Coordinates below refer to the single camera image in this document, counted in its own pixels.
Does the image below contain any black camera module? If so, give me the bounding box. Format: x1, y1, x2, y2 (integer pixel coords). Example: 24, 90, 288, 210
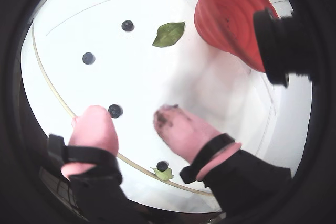
252, 6, 320, 88

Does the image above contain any large green leaf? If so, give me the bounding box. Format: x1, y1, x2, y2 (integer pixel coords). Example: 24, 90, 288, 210
152, 21, 186, 48

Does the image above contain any red collapsible cup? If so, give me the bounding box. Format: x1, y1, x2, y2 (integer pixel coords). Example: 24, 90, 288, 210
193, 0, 279, 73

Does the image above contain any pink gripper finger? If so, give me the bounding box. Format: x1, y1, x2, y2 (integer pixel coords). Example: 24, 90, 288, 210
152, 104, 292, 216
47, 105, 148, 224

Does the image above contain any white paper sheet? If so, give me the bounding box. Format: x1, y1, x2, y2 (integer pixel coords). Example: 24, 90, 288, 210
20, 0, 276, 209

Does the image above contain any medium green leaf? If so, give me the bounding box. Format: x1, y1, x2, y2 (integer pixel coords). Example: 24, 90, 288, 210
150, 166, 174, 182

